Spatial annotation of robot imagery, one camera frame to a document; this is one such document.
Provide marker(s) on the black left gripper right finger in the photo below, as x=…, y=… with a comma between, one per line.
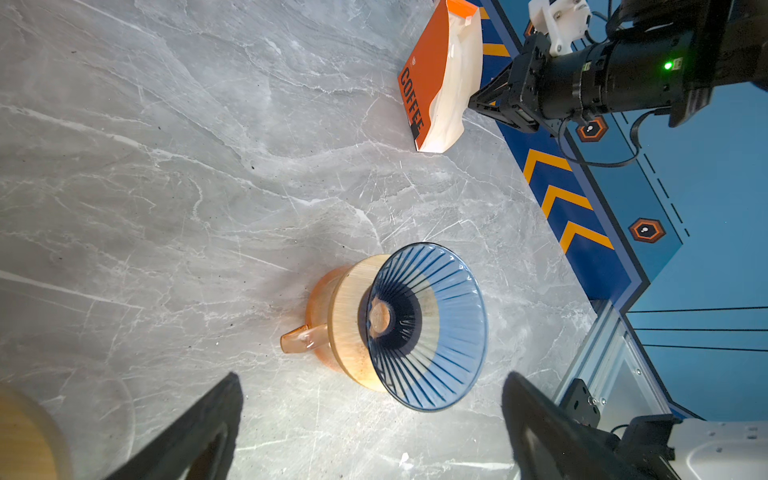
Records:
x=547, y=444

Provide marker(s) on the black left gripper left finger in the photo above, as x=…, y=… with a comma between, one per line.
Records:
x=200, y=444

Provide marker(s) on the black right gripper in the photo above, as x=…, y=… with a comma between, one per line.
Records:
x=525, y=89

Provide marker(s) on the wooden dripper ring stand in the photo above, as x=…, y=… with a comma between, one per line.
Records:
x=32, y=444

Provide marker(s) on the blue glass ribbed dripper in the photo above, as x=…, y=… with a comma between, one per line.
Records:
x=426, y=327

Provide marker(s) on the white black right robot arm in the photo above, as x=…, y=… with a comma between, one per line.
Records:
x=667, y=55

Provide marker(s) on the orange coffee filter box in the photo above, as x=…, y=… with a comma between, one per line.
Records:
x=422, y=75

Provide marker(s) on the orange glass pitcher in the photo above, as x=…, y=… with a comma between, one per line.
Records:
x=313, y=335

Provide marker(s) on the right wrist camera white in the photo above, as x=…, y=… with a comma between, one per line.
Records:
x=563, y=21

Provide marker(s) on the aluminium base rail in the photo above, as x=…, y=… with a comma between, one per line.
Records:
x=618, y=376

